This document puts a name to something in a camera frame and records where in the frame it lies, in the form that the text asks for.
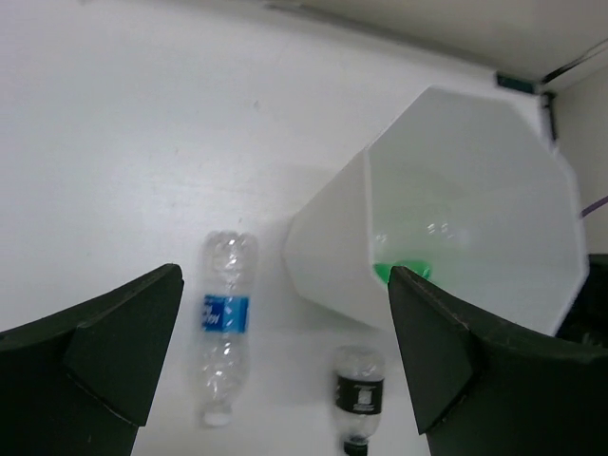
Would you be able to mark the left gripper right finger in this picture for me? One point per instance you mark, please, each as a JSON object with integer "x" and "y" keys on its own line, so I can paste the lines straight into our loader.
{"x": 482, "y": 385}

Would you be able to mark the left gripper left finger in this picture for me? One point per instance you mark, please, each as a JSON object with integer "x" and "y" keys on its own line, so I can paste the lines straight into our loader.
{"x": 82, "y": 381}

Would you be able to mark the clear bottle black label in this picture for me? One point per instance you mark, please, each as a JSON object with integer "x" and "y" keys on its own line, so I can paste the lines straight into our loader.
{"x": 358, "y": 377}

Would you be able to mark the clear bottle blue label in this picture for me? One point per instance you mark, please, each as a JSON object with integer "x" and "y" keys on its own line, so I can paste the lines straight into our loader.
{"x": 223, "y": 358}

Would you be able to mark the white octagonal plastic bin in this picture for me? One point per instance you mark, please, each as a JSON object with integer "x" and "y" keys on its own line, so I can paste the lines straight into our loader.
{"x": 463, "y": 185}

